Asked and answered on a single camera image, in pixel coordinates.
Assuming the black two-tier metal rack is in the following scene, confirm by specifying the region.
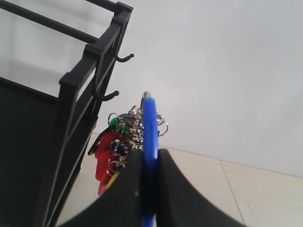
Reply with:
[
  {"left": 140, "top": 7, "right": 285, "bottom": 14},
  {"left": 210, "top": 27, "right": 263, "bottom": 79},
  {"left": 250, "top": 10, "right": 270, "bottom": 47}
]
[{"left": 0, "top": 0, "right": 133, "bottom": 227}]

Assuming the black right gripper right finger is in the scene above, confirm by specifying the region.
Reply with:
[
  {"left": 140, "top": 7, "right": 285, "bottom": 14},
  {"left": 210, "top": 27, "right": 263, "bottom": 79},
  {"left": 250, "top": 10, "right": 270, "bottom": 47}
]
[{"left": 156, "top": 148, "right": 244, "bottom": 227}]

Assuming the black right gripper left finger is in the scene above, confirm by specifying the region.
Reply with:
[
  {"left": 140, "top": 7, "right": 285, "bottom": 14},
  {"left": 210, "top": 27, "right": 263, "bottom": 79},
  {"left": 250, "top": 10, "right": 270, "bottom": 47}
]
[{"left": 62, "top": 151, "right": 143, "bottom": 227}]

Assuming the blue plastic key tag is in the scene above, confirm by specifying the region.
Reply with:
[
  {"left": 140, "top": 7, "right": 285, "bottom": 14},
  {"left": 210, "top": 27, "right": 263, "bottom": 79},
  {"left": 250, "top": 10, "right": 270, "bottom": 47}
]
[{"left": 141, "top": 91, "right": 159, "bottom": 227}]

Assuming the black curved lever handle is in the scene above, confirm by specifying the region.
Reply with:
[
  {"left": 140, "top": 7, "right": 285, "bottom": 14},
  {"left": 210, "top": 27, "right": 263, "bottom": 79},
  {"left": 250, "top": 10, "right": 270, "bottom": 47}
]
[
  {"left": 93, "top": 91, "right": 120, "bottom": 102},
  {"left": 115, "top": 53, "right": 134, "bottom": 63}
]

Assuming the bunch of coloured key tags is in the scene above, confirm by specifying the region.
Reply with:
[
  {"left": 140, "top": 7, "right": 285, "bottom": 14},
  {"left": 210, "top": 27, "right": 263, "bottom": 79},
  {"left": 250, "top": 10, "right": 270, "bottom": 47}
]
[{"left": 88, "top": 106, "right": 168, "bottom": 196}]

